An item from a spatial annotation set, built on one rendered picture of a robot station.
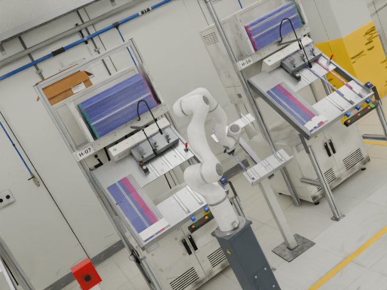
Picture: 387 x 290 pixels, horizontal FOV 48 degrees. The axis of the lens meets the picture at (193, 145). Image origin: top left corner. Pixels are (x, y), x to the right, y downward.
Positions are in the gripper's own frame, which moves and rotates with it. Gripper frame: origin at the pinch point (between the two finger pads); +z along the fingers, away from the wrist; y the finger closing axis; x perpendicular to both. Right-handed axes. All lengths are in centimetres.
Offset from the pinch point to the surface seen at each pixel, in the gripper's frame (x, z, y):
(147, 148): -38, 10, 45
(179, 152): -25.5, 15.0, 26.4
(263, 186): 27.6, 22.9, -11.1
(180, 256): 31, 53, 62
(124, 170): -35, 15, 67
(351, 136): 22, 62, -118
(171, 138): -35.9, 10.6, 26.6
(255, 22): -81, -6, -81
